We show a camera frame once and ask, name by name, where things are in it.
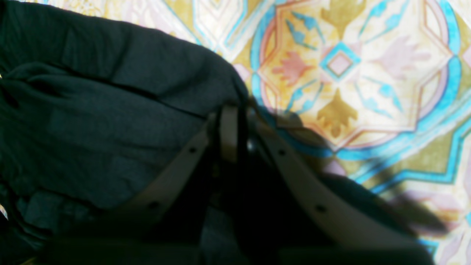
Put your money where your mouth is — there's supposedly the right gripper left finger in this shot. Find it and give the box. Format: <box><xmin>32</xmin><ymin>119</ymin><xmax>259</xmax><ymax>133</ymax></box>
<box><xmin>40</xmin><ymin>105</ymin><xmax>239</xmax><ymax>265</ymax></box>

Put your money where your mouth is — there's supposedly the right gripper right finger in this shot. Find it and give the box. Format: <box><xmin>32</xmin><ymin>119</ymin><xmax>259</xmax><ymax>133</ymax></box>
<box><xmin>238</xmin><ymin>107</ymin><xmax>434</xmax><ymax>265</ymax></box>

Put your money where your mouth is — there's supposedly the black t-shirt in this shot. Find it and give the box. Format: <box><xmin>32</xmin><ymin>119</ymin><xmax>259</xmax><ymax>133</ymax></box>
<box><xmin>1</xmin><ymin>0</ymin><xmax>248</xmax><ymax>265</ymax></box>

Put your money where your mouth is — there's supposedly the patterned colourful tablecloth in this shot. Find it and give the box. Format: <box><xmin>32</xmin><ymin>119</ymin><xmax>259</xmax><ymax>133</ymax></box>
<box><xmin>40</xmin><ymin>0</ymin><xmax>471</xmax><ymax>265</ymax></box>

